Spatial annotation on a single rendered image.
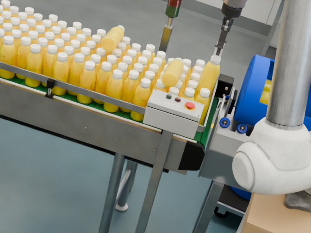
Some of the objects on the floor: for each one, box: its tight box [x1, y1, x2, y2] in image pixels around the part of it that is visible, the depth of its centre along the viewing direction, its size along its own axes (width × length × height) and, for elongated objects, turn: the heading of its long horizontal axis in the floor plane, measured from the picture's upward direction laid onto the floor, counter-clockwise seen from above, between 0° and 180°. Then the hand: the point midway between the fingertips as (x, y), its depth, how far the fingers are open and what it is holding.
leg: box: [194, 181, 224, 233], centre depth 237 cm, size 6×6×63 cm
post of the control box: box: [135, 130, 174, 233], centre depth 210 cm, size 4×4×100 cm
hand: (218, 52), depth 191 cm, fingers closed on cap, 4 cm apart
